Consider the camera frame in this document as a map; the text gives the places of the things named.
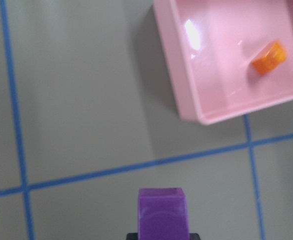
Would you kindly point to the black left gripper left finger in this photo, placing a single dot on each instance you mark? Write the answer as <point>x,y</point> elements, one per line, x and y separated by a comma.
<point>132,236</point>

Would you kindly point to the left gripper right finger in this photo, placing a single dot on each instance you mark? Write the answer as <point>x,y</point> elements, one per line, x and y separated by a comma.
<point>194,236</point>

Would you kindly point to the purple block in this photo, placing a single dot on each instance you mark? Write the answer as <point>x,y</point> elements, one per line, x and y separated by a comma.
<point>162,214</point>

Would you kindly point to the orange block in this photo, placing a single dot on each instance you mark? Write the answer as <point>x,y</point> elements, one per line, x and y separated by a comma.
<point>269,58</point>

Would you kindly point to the pink plastic box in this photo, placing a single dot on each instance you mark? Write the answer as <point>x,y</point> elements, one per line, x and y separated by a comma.
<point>209,46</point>

